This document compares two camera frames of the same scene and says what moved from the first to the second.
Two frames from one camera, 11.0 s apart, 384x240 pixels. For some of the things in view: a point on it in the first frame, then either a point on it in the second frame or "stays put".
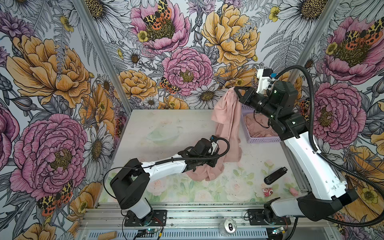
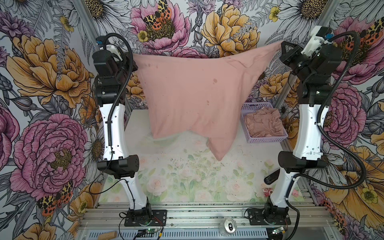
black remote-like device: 270,178 stays put
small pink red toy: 267,192 stays put
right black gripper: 247,97 to 286,57
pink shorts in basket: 255,129 stays put
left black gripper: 212,163 to 135,66
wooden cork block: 106,236 stays put
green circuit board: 147,233 stays put
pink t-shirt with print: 226,116 to 201,97
